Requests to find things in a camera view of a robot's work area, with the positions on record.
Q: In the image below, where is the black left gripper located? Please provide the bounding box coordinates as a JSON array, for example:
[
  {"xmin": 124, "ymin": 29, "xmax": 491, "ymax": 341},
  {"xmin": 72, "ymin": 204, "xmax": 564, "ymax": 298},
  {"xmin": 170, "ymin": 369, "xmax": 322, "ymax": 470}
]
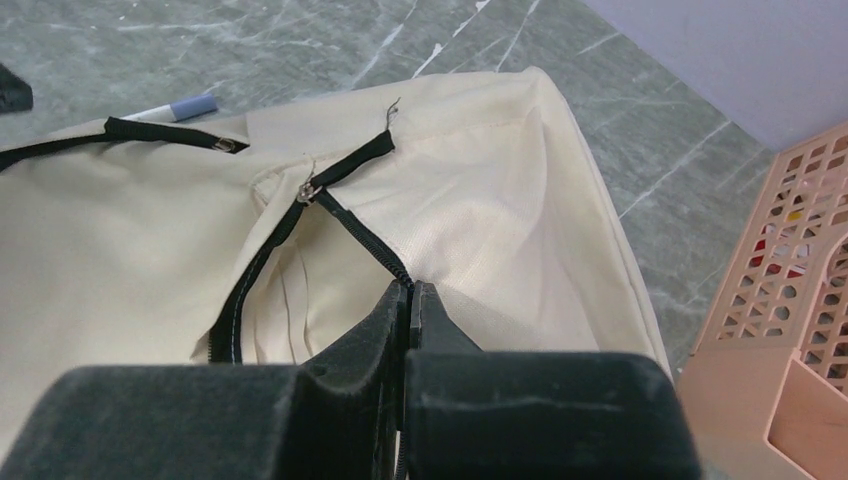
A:
[{"xmin": 0, "ymin": 64, "xmax": 34, "ymax": 113}]

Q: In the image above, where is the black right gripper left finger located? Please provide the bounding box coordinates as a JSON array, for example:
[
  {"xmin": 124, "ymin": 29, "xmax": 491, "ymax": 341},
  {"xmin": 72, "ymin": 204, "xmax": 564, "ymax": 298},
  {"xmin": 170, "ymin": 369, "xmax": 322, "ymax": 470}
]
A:
[{"xmin": 1, "ymin": 283, "xmax": 410, "ymax": 479}]

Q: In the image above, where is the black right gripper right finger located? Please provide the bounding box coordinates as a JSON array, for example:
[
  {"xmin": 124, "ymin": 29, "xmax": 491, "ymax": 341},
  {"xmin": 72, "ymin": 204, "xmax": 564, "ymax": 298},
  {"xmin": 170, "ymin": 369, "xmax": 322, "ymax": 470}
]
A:
[{"xmin": 403, "ymin": 282, "xmax": 702, "ymax": 479}]

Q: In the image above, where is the blue capped pen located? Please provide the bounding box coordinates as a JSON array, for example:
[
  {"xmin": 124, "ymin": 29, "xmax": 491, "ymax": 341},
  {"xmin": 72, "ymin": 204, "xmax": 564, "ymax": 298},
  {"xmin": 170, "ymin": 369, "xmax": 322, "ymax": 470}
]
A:
[{"xmin": 123, "ymin": 93, "xmax": 218, "ymax": 123}]

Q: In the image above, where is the beige canvas backpack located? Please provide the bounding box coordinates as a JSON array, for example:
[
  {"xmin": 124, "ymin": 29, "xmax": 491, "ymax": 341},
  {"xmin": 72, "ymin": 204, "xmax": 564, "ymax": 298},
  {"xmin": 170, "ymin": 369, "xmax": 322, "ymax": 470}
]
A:
[{"xmin": 1, "ymin": 68, "xmax": 668, "ymax": 451}]

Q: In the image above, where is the orange plastic file organizer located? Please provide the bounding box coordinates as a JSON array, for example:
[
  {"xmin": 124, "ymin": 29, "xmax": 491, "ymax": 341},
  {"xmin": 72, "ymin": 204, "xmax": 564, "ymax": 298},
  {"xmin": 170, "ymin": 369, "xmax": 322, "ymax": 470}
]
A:
[{"xmin": 677, "ymin": 125, "xmax": 847, "ymax": 479}]

